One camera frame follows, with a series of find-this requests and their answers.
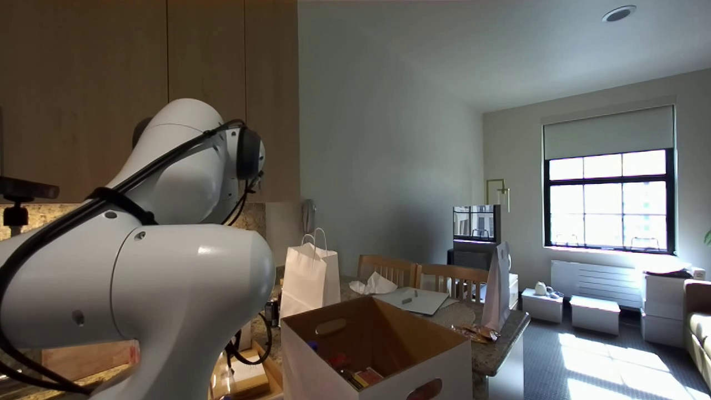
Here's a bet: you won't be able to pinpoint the white roller blind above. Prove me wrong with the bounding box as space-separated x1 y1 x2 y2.
540 105 677 162

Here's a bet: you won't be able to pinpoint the black framed window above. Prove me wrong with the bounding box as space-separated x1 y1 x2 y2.
542 147 677 257

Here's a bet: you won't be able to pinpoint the white paper bag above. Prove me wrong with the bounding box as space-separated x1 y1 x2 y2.
278 228 345 322

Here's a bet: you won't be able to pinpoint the low white storage box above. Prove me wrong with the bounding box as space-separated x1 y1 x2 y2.
570 294 623 338
521 288 566 324

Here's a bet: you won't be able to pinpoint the small monitor screen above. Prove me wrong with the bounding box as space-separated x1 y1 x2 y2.
451 203 502 247

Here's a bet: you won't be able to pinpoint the wooden tray with white card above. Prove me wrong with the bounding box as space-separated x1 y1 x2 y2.
214 348 285 400

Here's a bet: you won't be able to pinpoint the olive couch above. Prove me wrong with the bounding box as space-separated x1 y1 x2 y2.
683 278 711 374

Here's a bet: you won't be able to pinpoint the white cardboard box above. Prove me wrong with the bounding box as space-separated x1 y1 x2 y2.
280 297 478 400

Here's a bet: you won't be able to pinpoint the white cloth bag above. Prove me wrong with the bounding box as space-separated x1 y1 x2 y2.
482 242 516 333

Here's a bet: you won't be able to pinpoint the round ceiling light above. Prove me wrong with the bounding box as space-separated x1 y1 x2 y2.
600 2 638 24

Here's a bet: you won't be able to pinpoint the crumpled white tissue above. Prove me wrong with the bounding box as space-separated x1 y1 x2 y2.
347 272 401 299

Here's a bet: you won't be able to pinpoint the yellow and red packets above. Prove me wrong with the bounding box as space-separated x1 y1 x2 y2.
331 353 386 392

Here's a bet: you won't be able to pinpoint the black camera on tripod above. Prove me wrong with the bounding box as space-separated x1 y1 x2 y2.
0 174 62 241

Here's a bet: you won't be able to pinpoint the black monitor stand cabinet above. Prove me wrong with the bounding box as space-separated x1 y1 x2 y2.
444 242 501 274

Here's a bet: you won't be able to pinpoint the wooden wall cabinet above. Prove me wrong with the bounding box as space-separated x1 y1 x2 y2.
0 0 300 205

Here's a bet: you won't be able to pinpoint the wooden chair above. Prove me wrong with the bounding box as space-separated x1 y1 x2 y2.
356 253 418 291
413 262 492 308

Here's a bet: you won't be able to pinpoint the small orange tool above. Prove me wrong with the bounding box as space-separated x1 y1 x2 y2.
451 322 501 345

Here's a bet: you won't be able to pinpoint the white radiator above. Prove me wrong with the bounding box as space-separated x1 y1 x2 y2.
548 259 648 311

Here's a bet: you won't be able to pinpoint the white open notebook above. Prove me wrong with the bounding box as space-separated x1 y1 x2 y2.
371 285 451 319

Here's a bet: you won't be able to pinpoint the stone top dining table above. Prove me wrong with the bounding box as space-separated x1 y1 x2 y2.
432 297 533 400

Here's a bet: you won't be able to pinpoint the small white object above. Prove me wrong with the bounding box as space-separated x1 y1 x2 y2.
531 281 560 301

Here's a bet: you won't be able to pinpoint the stacked white boxes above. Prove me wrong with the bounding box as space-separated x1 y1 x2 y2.
641 269 695 349

